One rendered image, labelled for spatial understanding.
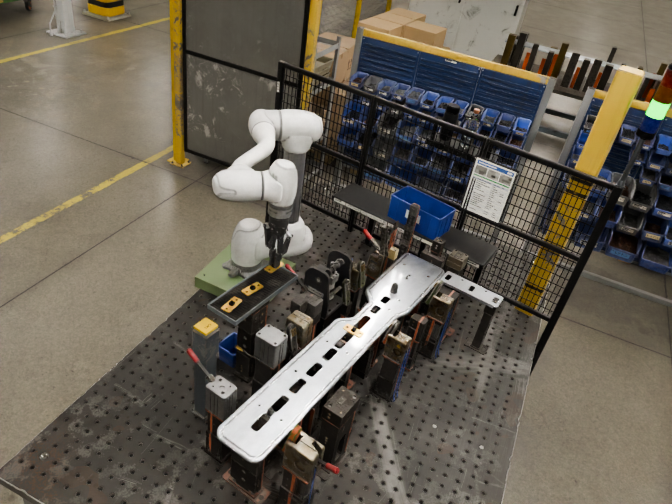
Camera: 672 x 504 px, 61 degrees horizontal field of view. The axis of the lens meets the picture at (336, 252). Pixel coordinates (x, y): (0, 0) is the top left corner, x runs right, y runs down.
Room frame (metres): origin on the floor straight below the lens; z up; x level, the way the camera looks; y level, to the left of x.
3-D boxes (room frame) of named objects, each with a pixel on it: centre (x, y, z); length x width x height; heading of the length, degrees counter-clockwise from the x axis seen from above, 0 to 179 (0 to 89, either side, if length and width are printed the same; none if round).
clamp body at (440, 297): (1.95, -0.50, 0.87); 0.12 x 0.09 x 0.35; 62
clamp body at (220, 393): (1.25, 0.30, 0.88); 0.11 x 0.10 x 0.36; 62
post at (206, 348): (1.42, 0.40, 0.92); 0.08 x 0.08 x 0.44; 62
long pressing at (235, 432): (1.67, -0.12, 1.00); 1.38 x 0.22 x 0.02; 152
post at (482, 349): (2.06, -0.75, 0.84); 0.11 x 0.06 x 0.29; 62
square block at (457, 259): (2.28, -0.59, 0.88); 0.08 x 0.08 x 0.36; 62
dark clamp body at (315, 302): (1.76, 0.06, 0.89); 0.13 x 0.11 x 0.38; 62
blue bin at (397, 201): (2.56, -0.40, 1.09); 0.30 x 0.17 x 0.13; 56
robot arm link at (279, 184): (1.76, 0.24, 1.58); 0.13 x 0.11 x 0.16; 110
